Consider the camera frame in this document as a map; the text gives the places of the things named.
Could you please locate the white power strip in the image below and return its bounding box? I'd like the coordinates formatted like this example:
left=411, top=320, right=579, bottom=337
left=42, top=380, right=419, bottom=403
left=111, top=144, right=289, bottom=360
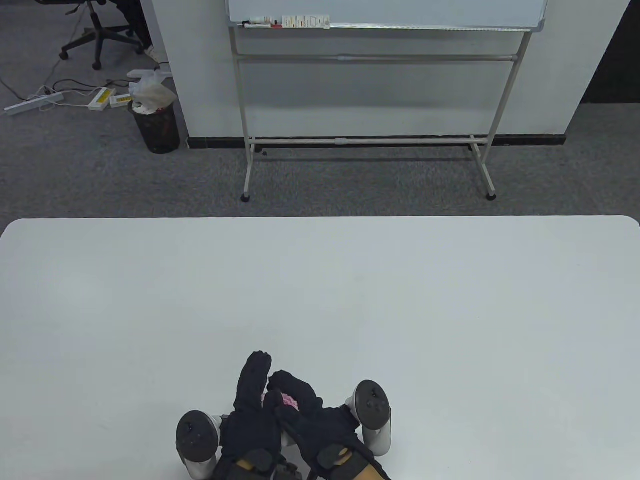
left=4, top=91, right=65, bottom=116

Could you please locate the grey white hand controller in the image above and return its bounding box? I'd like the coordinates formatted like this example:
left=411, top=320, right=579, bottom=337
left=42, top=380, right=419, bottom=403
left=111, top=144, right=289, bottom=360
left=344, top=379, right=392, bottom=457
left=175, top=410, right=224, bottom=479

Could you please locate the person's right hand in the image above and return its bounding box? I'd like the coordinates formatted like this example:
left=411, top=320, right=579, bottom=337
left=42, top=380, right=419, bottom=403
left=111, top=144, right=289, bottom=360
left=265, top=370, right=376, bottom=462

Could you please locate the person's right forearm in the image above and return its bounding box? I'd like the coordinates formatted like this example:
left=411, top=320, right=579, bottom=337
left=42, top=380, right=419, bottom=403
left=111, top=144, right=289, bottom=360
left=344, top=449, right=387, bottom=480

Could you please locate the grey white right hand controller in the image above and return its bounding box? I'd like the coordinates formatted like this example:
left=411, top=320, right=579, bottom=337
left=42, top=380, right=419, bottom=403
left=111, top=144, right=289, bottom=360
left=344, top=379, right=392, bottom=457

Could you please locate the whiteboard eraser with label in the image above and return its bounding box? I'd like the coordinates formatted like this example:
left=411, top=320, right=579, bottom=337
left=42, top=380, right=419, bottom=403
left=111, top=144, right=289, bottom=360
left=282, top=14, right=331, bottom=30

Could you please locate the large white yellow box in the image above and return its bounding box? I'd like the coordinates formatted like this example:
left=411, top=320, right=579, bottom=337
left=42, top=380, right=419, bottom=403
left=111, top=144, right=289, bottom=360
left=88, top=87, right=117, bottom=112

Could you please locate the whiteboard on metal stand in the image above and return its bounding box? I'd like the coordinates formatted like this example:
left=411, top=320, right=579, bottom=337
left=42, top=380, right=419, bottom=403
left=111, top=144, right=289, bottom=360
left=227, top=0, right=549, bottom=202

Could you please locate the black mesh waste bin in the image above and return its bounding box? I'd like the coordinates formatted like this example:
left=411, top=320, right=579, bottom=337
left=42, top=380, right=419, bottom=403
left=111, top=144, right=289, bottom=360
left=128, top=100, right=181, bottom=155

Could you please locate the white dish cloth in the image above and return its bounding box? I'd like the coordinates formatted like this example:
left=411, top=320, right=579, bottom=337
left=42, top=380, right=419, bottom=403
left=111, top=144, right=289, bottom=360
left=260, top=392, right=301, bottom=414

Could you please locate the black right wrist strap mount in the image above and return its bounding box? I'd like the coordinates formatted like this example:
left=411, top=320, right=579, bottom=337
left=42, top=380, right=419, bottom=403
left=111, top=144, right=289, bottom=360
left=305, top=440, right=392, bottom=480

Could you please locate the black swivel office chair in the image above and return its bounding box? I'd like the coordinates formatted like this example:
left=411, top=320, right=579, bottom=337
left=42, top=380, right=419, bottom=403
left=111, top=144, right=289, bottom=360
left=34, top=0, right=146, bottom=71

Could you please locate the black floor cable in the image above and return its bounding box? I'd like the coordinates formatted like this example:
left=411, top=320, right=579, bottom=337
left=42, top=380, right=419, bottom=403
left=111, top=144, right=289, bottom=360
left=52, top=77, right=132, bottom=94

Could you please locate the grey white left hand controller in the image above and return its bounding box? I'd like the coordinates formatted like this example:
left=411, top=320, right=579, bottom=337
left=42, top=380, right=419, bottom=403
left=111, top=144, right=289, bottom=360
left=175, top=410, right=224, bottom=479

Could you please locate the person's left hand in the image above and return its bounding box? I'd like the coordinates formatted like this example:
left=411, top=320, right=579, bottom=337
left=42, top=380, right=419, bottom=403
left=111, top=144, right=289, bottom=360
left=221, top=351, right=283, bottom=459

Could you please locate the clear plastic bin bag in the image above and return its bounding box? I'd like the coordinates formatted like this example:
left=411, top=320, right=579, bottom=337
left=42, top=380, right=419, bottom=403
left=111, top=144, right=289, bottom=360
left=127, top=69, right=177, bottom=114

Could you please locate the black wrist strap mount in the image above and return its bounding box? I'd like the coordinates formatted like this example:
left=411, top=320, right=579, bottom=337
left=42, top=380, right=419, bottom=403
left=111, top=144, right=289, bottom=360
left=305, top=440, right=392, bottom=480
left=214, top=447, right=302, bottom=480

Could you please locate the black left wrist strap mount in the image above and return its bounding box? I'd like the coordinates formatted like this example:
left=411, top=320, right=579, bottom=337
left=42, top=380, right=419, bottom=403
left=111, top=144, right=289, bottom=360
left=214, top=447, right=302, bottom=480

